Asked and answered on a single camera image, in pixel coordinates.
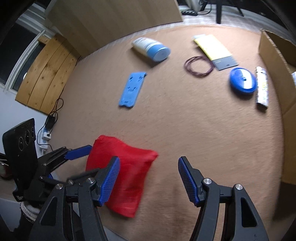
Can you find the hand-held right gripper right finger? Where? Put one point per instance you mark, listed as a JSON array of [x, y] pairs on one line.
[[188, 180]]

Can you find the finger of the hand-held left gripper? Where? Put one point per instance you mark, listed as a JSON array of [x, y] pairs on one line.
[[78, 151], [81, 175]]

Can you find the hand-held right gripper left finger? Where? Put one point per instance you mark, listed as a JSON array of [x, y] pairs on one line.
[[108, 180]]

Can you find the red cloth pouch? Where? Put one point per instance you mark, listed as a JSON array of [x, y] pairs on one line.
[[131, 166]]

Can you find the blue phone case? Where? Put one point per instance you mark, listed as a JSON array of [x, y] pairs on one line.
[[131, 90]]

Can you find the blue round lid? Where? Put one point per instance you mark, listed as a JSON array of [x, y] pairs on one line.
[[240, 81]]

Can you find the brown rubber band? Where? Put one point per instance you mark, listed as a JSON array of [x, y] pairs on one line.
[[186, 65]]

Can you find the white patterned lighter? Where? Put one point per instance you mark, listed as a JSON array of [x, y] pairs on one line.
[[262, 90]]

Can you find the white bottle with blue cap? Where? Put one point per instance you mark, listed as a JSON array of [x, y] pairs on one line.
[[148, 47]]

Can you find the yellow and grey scraper card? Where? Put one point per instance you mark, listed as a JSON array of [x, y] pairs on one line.
[[212, 47]]

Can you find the cardboard box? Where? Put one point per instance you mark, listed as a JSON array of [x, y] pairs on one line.
[[277, 69]]

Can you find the white power strip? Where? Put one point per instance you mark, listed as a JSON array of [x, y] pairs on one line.
[[45, 138]]

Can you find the black power adapter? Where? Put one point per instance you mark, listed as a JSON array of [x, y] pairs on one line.
[[49, 121]]

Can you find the pine wood panel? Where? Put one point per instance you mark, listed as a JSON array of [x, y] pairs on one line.
[[46, 76]]

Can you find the light wooden board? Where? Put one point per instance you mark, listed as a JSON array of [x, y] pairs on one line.
[[104, 18]]

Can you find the black power strip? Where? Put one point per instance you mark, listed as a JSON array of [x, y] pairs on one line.
[[188, 11]]

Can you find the white window frame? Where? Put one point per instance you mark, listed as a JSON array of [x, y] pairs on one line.
[[30, 25]]

